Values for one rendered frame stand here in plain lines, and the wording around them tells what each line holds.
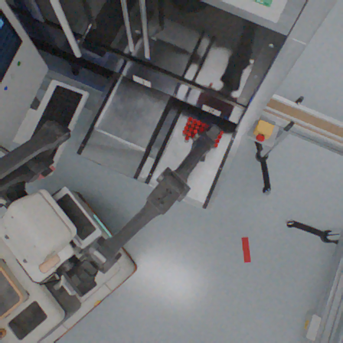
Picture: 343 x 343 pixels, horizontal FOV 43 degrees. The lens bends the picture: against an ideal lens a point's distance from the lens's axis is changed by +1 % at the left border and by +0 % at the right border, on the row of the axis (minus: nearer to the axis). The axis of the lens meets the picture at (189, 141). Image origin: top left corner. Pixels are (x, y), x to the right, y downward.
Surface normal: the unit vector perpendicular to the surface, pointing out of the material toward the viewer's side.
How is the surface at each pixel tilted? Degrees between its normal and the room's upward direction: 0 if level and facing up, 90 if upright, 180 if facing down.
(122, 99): 0
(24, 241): 47
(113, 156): 0
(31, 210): 42
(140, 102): 0
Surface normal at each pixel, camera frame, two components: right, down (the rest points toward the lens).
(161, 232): 0.05, -0.25
